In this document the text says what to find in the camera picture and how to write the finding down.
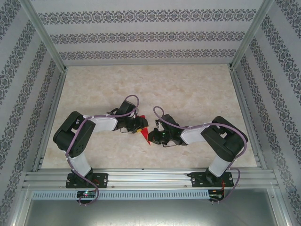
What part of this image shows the red cloth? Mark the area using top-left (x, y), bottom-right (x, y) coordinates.
top-left (137, 114), bottom-right (151, 145)

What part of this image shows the grey metal sheet panel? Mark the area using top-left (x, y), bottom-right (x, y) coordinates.
top-left (22, 199), bottom-right (286, 226)

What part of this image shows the aluminium mounting rail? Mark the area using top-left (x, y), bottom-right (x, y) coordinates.
top-left (22, 168), bottom-right (279, 189)

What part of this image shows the slotted grey cable duct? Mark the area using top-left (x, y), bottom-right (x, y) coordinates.
top-left (32, 190), bottom-right (210, 200)

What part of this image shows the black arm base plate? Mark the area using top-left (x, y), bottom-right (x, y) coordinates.
top-left (65, 173), bottom-right (109, 189)
top-left (190, 171), bottom-right (235, 188)

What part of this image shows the aluminium side rail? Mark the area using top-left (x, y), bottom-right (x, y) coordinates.
top-left (229, 65), bottom-right (268, 170)
top-left (32, 67), bottom-right (69, 171)

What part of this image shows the aluminium frame post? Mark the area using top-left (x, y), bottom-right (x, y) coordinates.
top-left (231, 0), bottom-right (276, 69)
top-left (20, 0), bottom-right (68, 71)

